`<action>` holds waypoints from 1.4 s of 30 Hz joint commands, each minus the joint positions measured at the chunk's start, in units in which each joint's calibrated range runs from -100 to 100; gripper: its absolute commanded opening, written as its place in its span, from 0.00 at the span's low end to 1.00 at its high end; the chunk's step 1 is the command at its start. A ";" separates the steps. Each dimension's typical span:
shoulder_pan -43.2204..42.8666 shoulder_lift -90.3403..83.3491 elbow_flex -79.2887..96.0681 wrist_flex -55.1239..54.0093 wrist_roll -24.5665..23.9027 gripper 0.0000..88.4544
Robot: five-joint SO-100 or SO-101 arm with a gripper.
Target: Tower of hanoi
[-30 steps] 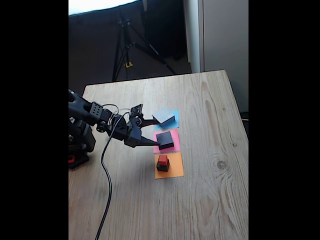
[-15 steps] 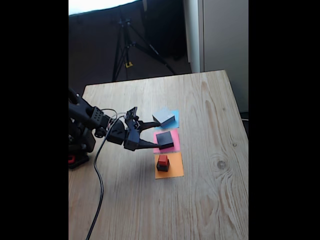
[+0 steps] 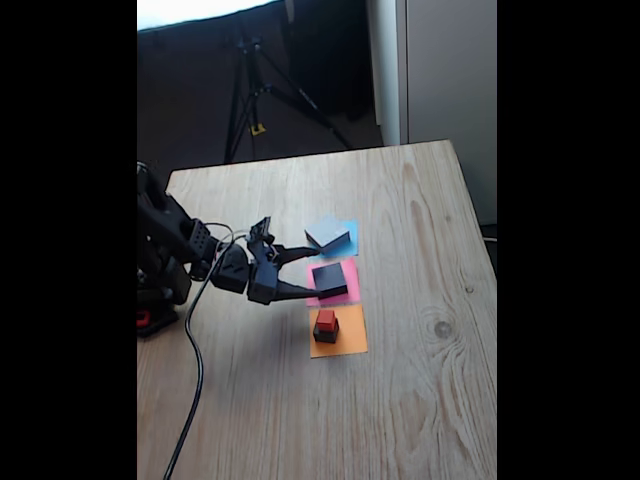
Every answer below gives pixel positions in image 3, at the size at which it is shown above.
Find black tripod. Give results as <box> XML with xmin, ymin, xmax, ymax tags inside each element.
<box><xmin>223</xmin><ymin>29</ymin><xmax>355</xmax><ymax>164</ymax></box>

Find small black foam block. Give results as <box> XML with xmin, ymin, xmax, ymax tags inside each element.
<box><xmin>312</xmin><ymin>317</ymin><xmax>341</xmax><ymax>345</ymax></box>

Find pink paper sheet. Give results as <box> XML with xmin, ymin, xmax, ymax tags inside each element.
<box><xmin>305</xmin><ymin>257</ymin><xmax>362</xmax><ymax>307</ymax></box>

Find orange paper sheet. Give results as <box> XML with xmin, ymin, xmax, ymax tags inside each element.
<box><xmin>309</xmin><ymin>303</ymin><xmax>369</xmax><ymax>359</ymax></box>

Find white cabinet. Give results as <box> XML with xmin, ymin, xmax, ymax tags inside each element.
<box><xmin>367</xmin><ymin>0</ymin><xmax>498</xmax><ymax>226</ymax></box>

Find blue paper sheet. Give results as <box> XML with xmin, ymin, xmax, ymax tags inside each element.
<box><xmin>305</xmin><ymin>215</ymin><xmax>360</xmax><ymax>260</ymax></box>

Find medium dark foam block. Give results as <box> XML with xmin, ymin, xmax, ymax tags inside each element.
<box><xmin>311</xmin><ymin>263</ymin><xmax>350</xmax><ymax>300</ymax></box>

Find large grey foam block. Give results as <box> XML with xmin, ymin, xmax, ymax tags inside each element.
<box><xmin>304</xmin><ymin>218</ymin><xmax>351</xmax><ymax>250</ymax></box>

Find red and black table clamp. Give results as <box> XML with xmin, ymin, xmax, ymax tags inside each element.
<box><xmin>137</xmin><ymin>302</ymin><xmax>180</xmax><ymax>339</ymax></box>

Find black cable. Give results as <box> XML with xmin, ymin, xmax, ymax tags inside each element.
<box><xmin>162</xmin><ymin>227</ymin><xmax>251</xmax><ymax>480</ymax></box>

